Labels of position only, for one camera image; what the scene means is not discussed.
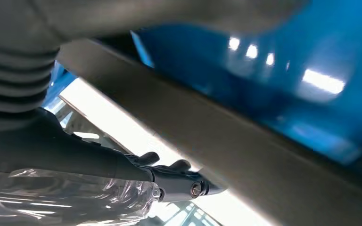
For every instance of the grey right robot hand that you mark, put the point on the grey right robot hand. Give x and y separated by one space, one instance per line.
59 156

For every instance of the blue metal shelf rack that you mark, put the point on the blue metal shelf rack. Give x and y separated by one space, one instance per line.
262 78

